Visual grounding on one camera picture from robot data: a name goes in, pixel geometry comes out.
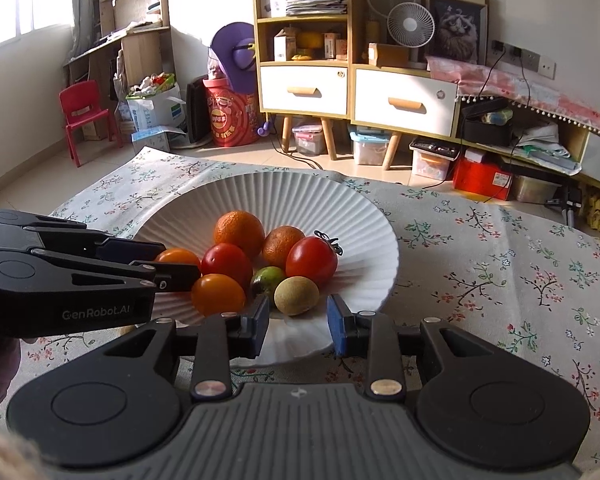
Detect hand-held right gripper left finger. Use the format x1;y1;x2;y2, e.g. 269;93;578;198
100;294;271;402

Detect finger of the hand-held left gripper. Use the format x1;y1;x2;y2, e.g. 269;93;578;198
44;251;202;293
34;216;167;264

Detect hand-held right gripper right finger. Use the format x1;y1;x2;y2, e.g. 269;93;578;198
327;294;501;402

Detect orange cherry tomato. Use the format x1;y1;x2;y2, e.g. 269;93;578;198
155;247;202;273
191;273;247;317

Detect small brown kiwi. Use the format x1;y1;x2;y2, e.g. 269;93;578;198
273;276;321;317

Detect green jujube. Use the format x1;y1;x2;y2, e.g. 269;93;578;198
250;266;287;307

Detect red cherry tomato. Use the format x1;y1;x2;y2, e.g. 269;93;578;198
200;243;254;288

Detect red tomato with stem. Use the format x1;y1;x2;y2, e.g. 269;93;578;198
285;231;342;290

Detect orange mandarin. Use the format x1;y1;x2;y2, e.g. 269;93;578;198
214;210;266;260
262;225;306;270

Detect white ribbed plate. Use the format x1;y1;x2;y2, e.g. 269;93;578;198
134;172;401;366

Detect blue white cardboard box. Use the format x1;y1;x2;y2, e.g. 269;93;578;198
131;127;187;154

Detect white bag of toys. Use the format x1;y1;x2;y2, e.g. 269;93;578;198
125;73;187;133

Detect red plastic chair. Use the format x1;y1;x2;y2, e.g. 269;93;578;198
59;80;123;168

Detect floral tablecloth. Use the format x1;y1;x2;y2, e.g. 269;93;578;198
0;146;600;476

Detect beige fuzzy sleeve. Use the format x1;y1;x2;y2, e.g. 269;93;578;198
0;426;47;480

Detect red round bucket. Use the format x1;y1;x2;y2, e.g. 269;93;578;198
203;77;261;149

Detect clear storage box blue lid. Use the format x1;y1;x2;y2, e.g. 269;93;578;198
349;127;391;166

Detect clear storage box black lid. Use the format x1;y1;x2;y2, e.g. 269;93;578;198
409;137;456;181

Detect red cardboard box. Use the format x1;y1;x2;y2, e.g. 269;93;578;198
452;154;514;202

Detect wooden bookshelf desk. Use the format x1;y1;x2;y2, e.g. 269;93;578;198
62;0;175;111

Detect purple hat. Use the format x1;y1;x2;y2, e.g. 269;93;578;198
209;21;257;92

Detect tall wooden shelf cabinet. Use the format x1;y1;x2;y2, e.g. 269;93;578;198
252;0;367;162

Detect long wooden sideboard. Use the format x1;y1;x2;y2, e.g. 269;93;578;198
455;90;600;197

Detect white desk fan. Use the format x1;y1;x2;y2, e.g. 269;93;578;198
387;1;436;69

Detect pink lace cloth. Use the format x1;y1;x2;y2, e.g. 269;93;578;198
425;55;600;147

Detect framed cat picture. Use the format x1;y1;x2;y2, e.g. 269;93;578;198
420;0;490;66

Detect wall power outlets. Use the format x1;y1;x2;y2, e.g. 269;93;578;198
490;39;556;79

